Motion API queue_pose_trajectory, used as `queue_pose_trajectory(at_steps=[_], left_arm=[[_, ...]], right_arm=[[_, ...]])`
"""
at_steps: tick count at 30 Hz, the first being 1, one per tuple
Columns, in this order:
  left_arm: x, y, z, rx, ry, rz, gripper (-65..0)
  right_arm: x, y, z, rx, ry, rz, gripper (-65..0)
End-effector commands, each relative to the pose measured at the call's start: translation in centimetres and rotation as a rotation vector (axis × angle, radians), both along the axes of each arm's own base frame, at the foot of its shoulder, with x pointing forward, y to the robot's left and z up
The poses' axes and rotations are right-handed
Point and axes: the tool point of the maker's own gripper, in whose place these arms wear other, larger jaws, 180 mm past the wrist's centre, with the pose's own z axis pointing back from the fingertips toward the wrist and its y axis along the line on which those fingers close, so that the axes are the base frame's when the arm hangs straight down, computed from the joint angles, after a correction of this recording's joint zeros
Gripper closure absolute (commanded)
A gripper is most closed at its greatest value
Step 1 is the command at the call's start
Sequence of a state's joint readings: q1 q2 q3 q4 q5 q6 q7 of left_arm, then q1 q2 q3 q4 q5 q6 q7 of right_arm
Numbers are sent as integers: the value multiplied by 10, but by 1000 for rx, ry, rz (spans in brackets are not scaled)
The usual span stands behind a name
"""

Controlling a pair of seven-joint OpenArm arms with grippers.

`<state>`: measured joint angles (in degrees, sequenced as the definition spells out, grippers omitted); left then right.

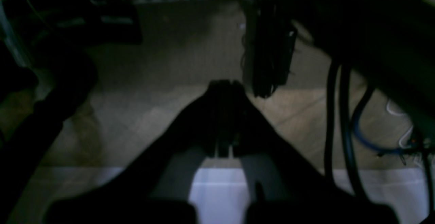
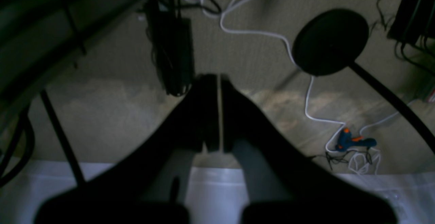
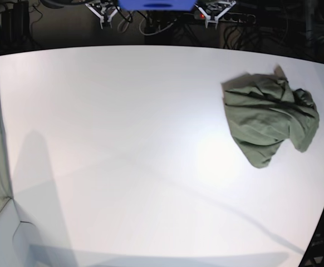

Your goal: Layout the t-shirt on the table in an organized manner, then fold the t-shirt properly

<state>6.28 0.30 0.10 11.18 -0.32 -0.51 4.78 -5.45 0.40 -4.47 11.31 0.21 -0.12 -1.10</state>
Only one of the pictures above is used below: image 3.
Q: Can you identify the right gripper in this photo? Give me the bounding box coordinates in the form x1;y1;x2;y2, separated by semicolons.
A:
85;2;117;28

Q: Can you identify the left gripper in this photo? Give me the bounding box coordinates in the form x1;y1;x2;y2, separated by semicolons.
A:
197;1;236;28

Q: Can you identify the green t-shirt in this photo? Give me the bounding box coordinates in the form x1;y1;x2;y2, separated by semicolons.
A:
222;66;320;169

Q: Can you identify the black power strip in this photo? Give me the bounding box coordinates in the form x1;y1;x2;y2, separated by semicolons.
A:
193;10;257;27

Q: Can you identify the blue plastic bin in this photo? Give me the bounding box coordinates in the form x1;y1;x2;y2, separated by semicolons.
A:
118;0;196;11

